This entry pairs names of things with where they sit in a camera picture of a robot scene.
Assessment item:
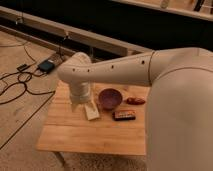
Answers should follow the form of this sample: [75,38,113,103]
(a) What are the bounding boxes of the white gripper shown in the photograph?
[69,83,91,111]

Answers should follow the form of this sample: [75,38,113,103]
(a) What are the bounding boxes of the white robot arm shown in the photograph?
[58,48,213,171]

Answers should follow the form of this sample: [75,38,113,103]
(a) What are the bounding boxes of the white sponge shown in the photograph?
[84,103,100,120]

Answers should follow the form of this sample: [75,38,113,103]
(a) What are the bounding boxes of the dark blue power box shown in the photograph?
[38,60,55,73]

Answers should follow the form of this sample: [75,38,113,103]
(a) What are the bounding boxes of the wooden table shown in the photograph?
[37,81,146,156]

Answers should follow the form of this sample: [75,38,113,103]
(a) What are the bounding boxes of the red oblong object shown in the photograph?
[126,97,146,105]

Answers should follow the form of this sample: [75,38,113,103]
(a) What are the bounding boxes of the small black adapter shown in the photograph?
[17,64,30,72]

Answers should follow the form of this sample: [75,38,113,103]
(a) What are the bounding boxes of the black cable loops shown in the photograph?
[0,70,56,106]

